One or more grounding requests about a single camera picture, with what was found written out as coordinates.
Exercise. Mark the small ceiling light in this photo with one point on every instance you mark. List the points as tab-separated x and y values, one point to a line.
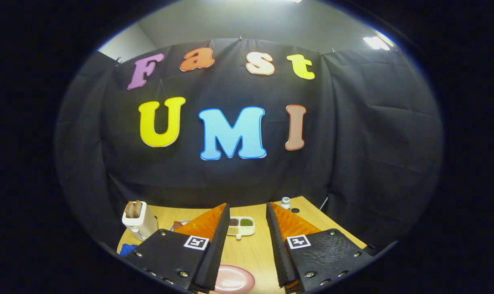
376	42

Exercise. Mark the pink plate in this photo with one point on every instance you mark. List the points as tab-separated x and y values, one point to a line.
234	279

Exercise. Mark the white toaster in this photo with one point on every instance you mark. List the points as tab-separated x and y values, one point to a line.
142	226

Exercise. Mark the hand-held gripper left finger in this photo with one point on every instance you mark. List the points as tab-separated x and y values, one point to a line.
216	249

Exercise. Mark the white divided bean dish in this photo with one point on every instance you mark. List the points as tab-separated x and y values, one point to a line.
246	230

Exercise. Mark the white drink bottle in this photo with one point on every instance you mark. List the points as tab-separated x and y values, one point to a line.
285	203

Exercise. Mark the blue cloth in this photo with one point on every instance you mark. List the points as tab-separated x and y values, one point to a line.
127	250

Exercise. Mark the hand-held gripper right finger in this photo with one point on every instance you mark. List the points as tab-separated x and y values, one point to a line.
277	249

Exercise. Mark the white food plate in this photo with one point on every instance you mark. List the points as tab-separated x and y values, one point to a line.
182	222

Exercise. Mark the toasted bread slice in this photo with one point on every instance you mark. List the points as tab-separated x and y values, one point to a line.
137	208
129	209

